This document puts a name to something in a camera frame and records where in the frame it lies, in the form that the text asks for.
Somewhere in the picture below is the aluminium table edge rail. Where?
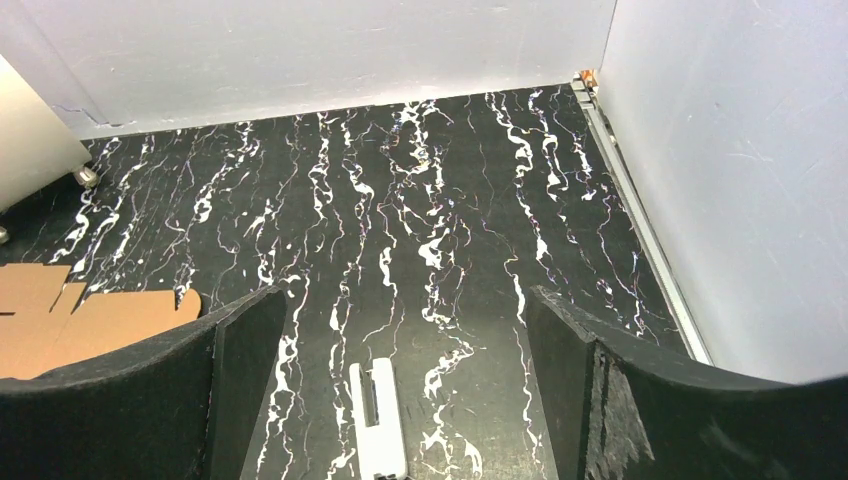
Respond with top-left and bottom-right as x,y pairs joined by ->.
570,70 -> 714,366

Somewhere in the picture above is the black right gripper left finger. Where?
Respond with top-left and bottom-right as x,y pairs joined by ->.
1,286 -> 287,479

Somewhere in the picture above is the brown cardboard box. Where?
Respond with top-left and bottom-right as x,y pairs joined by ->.
1,263 -> 201,380

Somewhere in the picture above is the small white plastic part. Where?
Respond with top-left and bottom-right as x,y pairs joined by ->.
349,358 -> 408,479

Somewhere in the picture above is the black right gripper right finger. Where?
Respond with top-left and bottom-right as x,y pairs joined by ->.
527,286 -> 847,479

